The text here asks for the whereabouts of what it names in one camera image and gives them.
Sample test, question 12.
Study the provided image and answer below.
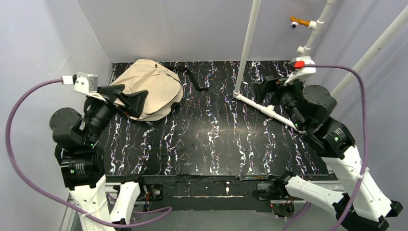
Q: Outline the beige canvas student bag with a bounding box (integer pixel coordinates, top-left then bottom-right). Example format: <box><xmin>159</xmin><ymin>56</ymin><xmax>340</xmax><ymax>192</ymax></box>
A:
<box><xmin>110</xmin><ymin>59</ymin><xmax>209</xmax><ymax>122</ymax></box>

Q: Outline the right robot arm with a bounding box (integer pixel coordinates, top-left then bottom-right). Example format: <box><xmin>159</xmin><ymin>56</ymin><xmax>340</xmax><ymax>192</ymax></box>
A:
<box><xmin>253</xmin><ymin>76</ymin><xmax>403</xmax><ymax>231</ymax></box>

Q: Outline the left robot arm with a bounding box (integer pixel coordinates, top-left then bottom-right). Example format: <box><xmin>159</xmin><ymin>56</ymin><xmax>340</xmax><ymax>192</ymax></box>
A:
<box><xmin>50</xmin><ymin>84</ymin><xmax>148</xmax><ymax>231</ymax></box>

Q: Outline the silver wrench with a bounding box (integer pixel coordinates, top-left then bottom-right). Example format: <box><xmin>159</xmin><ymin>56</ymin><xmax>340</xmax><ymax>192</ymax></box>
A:
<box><xmin>235</xmin><ymin>175</ymin><xmax>275</xmax><ymax>182</ymax></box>

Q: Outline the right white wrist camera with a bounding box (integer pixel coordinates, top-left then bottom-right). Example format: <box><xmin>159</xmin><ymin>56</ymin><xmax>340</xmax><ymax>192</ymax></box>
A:
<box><xmin>284</xmin><ymin>55</ymin><xmax>317</xmax><ymax>86</ymax></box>

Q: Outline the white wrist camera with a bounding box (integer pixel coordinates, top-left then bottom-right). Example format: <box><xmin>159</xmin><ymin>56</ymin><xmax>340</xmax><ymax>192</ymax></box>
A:
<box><xmin>284</xmin><ymin>55</ymin><xmax>317</xmax><ymax>86</ymax></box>
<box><xmin>74</xmin><ymin>72</ymin><xmax>106</xmax><ymax>102</ymax></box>

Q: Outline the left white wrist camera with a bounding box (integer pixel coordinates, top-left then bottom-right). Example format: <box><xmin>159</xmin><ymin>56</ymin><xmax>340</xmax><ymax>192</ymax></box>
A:
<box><xmin>74</xmin><ymin>72</ymin><xmax>106</xmax><ymax>102</ymax></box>

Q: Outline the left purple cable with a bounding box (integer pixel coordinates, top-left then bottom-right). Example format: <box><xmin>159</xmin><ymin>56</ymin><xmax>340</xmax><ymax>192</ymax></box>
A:
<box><xmin>5</xmin><ymin>78</ymin><xmax>173</xmax><ymax>229</ymax></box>

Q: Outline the purple cable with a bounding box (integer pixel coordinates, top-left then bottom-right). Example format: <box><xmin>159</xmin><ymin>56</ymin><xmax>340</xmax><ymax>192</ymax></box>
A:
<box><xmin>5</xmin><ymin>78</ymin><xmax>173</xmax><ymax>229</ymax></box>
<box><xmin>280</xmin><ymin>64</ymin><xmax>369</xmax><ymax>231</ymax></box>

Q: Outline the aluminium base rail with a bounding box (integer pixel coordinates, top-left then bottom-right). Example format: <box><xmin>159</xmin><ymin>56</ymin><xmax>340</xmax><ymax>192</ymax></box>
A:
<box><xmin>62</xmin><ymin>176</ymin><xmax>356</xmax><ymax>231</ymax></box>

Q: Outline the white pvc pipe frame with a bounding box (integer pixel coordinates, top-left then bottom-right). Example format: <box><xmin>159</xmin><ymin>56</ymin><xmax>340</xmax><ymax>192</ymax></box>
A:
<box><xmin>232</xmin><ymin>0</ymin><xmax>408</xmax><ymax>129</ymax></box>

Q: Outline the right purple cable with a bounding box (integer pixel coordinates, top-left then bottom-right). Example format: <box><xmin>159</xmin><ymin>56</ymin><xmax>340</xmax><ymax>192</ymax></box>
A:
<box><xmin>280</xmin><ymin>64</ymin><xmax>369</xmax><ymax>231</ymax></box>

